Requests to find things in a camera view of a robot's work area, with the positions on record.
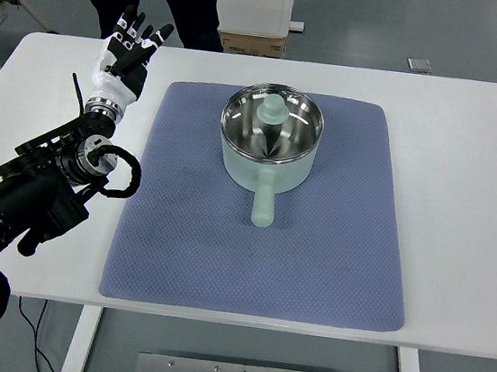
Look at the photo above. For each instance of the white cabinet with base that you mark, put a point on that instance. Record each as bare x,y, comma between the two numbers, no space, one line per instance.
253,0

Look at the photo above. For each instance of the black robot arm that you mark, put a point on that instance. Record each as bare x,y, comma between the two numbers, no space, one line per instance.
39,187

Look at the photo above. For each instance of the grey floor socket plate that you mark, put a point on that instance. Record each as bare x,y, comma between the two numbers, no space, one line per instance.
419,65

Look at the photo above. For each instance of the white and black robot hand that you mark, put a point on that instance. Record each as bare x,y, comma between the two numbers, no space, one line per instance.
111,83

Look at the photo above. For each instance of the blue textured mat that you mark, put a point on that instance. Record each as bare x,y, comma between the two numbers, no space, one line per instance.
266,265

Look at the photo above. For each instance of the glass lid with green knob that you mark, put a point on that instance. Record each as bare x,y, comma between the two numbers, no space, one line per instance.
272,107

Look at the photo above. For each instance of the brown cardboard box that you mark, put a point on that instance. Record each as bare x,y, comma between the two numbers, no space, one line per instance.
252,45

